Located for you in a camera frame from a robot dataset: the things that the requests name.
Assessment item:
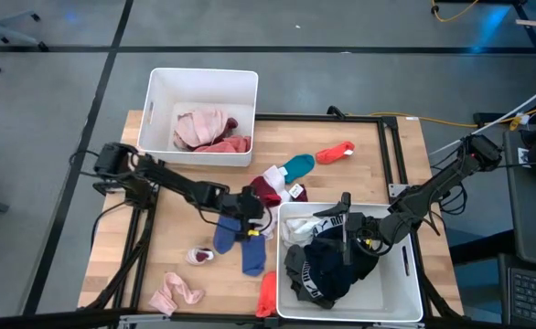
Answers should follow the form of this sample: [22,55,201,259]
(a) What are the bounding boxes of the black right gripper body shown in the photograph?
[340,191,383,266]

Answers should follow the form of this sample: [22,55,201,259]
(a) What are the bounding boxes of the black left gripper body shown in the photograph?
[225,186,256,241]

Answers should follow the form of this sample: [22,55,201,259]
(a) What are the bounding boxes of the maroon garment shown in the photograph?
[249,175,283,208]

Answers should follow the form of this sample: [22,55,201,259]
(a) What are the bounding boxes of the blue sock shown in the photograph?
[240,233,268,278]
[212,215,246,256]

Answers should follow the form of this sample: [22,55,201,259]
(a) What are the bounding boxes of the navy black underwear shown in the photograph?
[302,212,381,303]

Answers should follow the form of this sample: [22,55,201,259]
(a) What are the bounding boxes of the teal sock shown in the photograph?
[280,154,316,185]

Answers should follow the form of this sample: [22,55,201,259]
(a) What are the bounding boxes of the orange sock with white tag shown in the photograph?
[315,140,357,165]

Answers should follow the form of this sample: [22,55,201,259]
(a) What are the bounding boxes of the small white maroon sock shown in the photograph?
[185,246,216,267]

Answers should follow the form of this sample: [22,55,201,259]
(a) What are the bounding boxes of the dark grey underwear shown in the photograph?
[284,244,342,311]

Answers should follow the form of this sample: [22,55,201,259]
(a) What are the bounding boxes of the orange-red sock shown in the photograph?
[254,270,279,319]

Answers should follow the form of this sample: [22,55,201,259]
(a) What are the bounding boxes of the dusty pink garment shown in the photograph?
[172,107,230,150]

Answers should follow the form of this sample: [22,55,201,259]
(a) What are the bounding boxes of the white garment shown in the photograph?
[280,217,328,249]

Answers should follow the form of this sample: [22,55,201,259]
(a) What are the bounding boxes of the small maroon tagged sock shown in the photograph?
[288,183,310,204]

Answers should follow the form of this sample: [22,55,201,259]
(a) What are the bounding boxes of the white bin holding dark garments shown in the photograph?
[275,200,424,324]

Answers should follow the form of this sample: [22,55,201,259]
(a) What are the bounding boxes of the coral pink garment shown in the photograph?
[193,134,253,154]

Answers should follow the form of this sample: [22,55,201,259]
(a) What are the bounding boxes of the dark red garment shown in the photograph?
[221,116,241,140]

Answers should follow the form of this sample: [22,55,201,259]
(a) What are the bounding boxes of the light pink sock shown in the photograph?
[147,271,206,317]

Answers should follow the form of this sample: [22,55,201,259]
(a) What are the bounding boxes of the white bin holding coloured garments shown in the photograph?
[136,67,260,168]

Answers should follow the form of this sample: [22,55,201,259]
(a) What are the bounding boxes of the white rod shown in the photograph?
[427,75,536,157]

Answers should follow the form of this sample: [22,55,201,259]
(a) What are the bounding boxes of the black side desk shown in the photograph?
[502,130,536,271]

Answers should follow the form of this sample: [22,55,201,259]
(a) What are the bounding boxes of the black laptop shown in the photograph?
[498,253,536,329]

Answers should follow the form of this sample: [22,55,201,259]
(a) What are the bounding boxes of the black metal table frame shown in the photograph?
[0,105,470,329]

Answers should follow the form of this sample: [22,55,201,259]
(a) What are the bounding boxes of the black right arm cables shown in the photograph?
[430,150,470,217]

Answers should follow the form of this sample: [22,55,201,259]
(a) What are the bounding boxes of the long yellow cable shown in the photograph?
[368,99,536,132]

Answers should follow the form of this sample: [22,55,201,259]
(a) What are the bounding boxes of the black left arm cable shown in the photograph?
[89,199,130,241]

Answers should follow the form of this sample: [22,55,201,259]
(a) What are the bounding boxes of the short yellow cable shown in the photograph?
[430,0,480,24]

